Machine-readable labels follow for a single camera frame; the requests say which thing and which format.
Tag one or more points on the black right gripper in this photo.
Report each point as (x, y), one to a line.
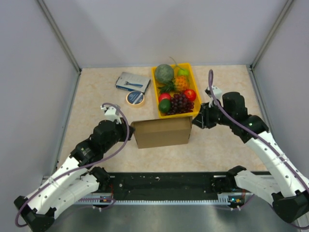
(203, 119)

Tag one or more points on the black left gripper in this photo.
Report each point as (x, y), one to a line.
(122, 125)

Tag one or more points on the brown cardboard box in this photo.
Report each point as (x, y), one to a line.
(162, 132)

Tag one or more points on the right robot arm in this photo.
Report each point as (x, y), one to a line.
(288, 194)

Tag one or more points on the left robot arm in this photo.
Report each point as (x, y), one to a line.
(77, 177)

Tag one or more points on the blue razor box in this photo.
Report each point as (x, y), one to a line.
(132, 82)

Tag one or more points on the red apple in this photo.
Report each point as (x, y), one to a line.
(190, 94)

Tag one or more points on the masking tape roll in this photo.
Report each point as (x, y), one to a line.
(135, 99)

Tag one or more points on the dark purple grapes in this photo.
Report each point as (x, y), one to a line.
(180, 104)

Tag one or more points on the yellow plastic tray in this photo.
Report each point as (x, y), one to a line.
(193, 86)

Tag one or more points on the small orange pineapple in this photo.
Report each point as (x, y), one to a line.
(178, 84)

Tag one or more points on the green avocado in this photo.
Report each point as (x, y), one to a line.
(164, 106)

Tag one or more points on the red tomato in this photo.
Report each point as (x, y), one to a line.
(164, 96)

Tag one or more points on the green apple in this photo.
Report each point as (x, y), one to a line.
(183, 72)

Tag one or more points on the green melon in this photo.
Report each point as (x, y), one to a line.
(164, 73)

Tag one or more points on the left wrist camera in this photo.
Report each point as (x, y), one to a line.
(112, 113)

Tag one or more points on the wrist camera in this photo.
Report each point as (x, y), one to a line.
(213, 93)
(112, 113)

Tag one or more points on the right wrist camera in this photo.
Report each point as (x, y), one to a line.
(213, 93)

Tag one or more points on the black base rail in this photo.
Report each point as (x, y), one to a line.
(168, 188)

